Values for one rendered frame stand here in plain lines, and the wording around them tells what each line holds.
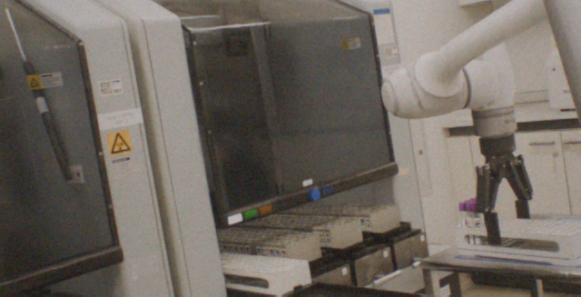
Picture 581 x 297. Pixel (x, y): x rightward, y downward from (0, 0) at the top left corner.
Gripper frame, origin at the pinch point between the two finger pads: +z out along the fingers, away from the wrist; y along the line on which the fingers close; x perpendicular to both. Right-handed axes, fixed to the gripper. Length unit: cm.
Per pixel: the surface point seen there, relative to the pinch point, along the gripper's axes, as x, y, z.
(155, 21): 41, -53, -56
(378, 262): 36.7, -5.8, 9.5
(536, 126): 123, 189, 4
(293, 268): 28.8, -37.3, 1.1
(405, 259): 37.6, 4.5, 11.5
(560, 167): 110, 185, 23
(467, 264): 3.6, -10.7, 5.4
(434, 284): 13.9, -10.9, 10.9
